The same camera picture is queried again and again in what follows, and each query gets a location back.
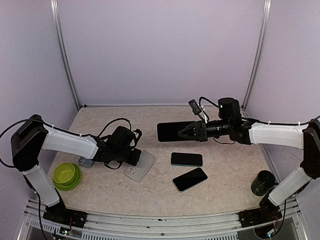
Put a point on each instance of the black phone middle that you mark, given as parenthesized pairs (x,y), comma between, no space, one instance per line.
(186,159)

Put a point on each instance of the green saucer plate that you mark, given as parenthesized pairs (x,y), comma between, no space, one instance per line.
(73,184)

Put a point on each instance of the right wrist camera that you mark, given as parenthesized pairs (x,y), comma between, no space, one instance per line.
(198,110)

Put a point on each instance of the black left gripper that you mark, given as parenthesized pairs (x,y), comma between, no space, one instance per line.
(134,160)

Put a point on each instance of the clear phone case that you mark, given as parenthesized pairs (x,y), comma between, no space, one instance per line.
(138,172)

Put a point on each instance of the light blue phone case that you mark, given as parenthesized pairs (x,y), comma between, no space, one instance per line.
(85,162)

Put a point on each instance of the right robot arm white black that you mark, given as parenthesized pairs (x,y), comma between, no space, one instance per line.
(304,136)

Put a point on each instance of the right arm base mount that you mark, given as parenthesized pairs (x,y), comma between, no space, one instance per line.
(264,213)

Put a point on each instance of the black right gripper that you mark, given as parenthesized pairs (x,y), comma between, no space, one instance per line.
(198,136)

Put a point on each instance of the left aluminium frame post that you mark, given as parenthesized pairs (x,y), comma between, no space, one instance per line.
(54,5)

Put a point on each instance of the right aluminium frame post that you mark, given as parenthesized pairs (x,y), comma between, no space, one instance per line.
(258,53)

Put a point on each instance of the aluminium frame post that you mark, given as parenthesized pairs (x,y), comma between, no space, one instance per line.
(54,5)
(258,53)

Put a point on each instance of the aluminium front rail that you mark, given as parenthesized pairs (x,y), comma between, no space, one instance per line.
(104,226)

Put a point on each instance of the green bowl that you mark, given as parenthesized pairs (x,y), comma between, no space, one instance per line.
(64,174)

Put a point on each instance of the dark green cup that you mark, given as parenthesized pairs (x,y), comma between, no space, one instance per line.
(263,182)

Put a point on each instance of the black phone front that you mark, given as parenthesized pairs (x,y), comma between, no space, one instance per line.
(189,179)

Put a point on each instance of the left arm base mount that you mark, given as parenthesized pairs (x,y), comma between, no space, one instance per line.
(59,213)

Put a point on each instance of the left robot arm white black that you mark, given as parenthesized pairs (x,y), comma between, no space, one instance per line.
(35,135)

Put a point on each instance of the black phone teal edge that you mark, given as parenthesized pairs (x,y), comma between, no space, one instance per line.
(168,131)

